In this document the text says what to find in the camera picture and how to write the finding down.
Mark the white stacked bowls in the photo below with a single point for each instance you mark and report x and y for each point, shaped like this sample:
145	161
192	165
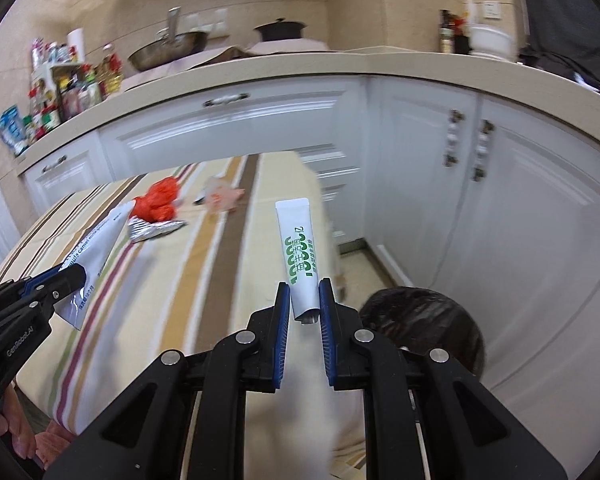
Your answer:
491	42

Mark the steel wok pan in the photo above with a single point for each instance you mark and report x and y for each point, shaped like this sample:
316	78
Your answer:
170	47

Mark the large white blue tube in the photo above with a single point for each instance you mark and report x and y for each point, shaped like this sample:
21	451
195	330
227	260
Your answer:
91	255

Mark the white spice rack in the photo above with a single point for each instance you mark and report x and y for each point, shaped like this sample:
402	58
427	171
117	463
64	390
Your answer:
60	85

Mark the striped tablecloth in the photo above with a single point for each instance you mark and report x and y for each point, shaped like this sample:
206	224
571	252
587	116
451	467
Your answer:
189	289

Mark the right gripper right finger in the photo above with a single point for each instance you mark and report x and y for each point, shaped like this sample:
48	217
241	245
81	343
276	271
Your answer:
426	417

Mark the cabinet door handle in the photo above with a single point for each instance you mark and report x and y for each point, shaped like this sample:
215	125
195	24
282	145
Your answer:
450	157
482	152

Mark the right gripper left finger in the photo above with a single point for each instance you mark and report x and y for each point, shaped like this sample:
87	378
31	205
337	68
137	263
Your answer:
184	416

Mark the person's left hand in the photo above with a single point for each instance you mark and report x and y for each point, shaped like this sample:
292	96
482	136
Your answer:
44	447

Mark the blue white snack bag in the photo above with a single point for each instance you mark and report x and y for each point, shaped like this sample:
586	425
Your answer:
12	131

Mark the cabinet door handle right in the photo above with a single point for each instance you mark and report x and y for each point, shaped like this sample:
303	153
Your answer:
482	152

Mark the drawer handle left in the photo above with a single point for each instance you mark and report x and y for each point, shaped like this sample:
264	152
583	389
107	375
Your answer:
54	164

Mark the dark oil bottle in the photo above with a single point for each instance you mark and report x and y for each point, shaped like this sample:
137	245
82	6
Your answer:
446	32

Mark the drawer handle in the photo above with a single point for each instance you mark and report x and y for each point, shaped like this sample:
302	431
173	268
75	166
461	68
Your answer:
225	100
54	164

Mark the black trash bin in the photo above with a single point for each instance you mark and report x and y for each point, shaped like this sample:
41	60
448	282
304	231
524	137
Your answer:
421	319

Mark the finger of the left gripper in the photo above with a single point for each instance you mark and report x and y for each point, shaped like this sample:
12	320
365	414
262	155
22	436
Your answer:
46	295
11	291

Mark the white paper towel roll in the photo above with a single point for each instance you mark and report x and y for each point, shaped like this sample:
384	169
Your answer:
75	40

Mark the drawer handle centre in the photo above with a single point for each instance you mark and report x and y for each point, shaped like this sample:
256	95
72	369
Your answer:
225	100

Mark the silver blister foil pack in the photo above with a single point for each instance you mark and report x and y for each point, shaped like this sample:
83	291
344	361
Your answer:
141	230

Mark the white wall socket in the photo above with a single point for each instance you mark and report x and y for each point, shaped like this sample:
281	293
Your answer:
491	10

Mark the cabinet door handle left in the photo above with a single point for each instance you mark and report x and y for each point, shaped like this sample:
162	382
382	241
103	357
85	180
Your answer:
450	157

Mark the dark grey hanging cloth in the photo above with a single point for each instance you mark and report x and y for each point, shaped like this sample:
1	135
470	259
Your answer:
563	38

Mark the black cooking pot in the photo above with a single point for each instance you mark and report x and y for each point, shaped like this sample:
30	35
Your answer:
281	29

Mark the beige stove cover cloth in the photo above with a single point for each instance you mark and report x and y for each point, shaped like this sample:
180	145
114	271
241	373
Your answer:
223	54

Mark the red plastic bag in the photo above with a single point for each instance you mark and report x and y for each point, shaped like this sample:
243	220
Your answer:
157	204

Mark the white wall switch plates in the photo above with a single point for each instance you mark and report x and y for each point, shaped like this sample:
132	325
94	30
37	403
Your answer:
213	22

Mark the yellow cooking oil bottle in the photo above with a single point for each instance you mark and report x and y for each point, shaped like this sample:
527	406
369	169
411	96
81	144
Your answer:
111	71

